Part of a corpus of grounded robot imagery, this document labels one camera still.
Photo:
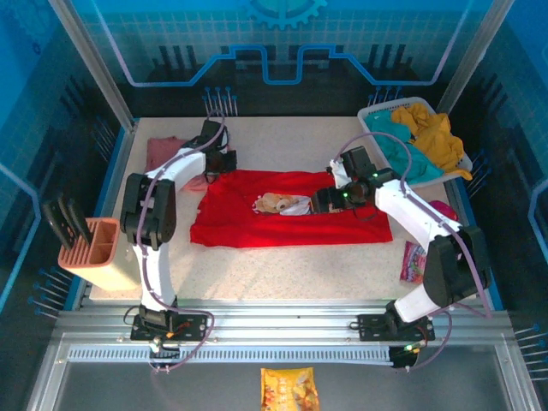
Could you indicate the red printed t-shirt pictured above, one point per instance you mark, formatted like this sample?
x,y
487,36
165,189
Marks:
x,y
240,222

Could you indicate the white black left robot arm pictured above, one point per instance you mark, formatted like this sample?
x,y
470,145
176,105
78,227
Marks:
x,y
188,164

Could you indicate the pink t-shirt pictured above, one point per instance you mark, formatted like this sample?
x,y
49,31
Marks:
x,y
160,150

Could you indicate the teal t-shirt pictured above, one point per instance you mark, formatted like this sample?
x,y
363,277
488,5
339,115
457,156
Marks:
x,y
389,132

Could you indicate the pink colourful snack packet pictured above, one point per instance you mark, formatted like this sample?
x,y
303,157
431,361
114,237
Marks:
x,y
412,261

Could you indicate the white plastic laundry basket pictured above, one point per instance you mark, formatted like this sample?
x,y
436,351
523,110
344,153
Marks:
x,y
445,177

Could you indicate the magenta plastic lidded container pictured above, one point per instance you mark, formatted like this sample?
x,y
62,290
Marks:
x,y
445,212

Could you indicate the yellow t-shirt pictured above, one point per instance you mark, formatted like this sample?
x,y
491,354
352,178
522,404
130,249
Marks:
x,y
441,137

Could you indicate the orange utensil holder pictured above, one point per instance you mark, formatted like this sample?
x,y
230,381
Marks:
x,y
103,252

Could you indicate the black perforated flat utensil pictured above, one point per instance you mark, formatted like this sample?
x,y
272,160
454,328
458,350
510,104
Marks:
x,y
57,224

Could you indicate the yellow snack bag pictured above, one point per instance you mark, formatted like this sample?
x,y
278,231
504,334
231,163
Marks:
x,y
289,389

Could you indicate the aluminium mounting rail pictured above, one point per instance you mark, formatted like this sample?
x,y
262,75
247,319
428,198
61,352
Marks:
x,y
278,325

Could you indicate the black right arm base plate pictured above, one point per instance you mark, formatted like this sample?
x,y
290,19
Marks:
x,y
368,327

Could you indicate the aluminium frame post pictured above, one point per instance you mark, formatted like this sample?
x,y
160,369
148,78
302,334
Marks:
x,y
94,64
475,55

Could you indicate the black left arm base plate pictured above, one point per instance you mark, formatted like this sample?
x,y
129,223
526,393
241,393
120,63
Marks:
x,y
194,327

